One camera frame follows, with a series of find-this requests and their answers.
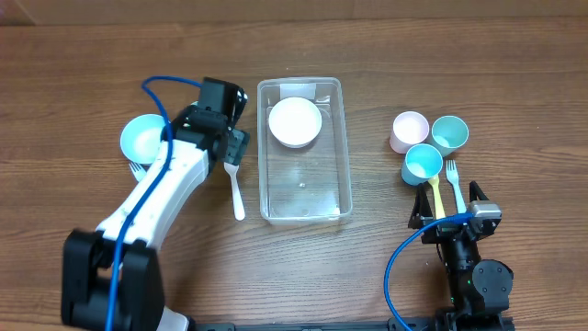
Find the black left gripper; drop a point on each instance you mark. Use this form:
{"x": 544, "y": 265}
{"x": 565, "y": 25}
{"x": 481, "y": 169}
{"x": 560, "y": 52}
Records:
{"x": 235, "y": 145}

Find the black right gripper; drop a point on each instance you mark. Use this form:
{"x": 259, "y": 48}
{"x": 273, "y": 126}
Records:
{"x": 421, "y": 209}

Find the light blue plastic bowl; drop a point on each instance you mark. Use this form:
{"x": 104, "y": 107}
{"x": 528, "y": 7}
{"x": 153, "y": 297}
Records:
{"x": 141, "y": 138}

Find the white plastic bowl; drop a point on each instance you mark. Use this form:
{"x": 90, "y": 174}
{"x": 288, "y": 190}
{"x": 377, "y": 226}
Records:
{"x": 295, "y": 122}

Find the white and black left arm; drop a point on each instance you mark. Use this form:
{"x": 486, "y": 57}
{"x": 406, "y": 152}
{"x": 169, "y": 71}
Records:
{"x": 111, "y": 277}

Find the clear plastic container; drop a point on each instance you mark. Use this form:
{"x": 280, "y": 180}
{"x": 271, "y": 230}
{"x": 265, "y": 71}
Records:
{"x": 311, "y": 184}

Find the yellow plastic utensil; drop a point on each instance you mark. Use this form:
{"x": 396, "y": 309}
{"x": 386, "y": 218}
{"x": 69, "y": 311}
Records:
{"x": 439, "y": 206}

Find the white plastic spoon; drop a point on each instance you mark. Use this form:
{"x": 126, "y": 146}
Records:
{"x": 237, "y": 201}

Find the green plastic cup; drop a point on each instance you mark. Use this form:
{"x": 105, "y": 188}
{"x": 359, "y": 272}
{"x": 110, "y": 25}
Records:
{"x": 449, "y": 133}

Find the pink plastic cup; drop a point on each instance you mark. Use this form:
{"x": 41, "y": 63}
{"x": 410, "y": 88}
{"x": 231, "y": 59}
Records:
{"x": 408, "y": 129}

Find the light blue plastic fork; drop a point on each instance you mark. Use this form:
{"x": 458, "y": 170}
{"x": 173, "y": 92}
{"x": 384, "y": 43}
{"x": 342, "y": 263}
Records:
{"x": 137, "y": 170}

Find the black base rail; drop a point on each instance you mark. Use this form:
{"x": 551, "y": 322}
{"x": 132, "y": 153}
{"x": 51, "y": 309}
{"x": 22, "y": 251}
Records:
{"x": 321, "y": 325}

